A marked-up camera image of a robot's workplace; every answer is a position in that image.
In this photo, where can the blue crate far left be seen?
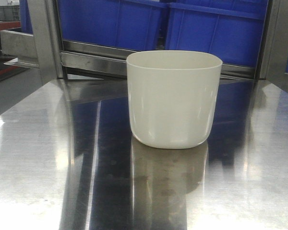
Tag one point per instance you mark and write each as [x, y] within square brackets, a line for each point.
[25, 19]

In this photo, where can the steel shelf rack frame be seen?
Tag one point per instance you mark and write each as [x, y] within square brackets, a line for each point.
[56, 57]

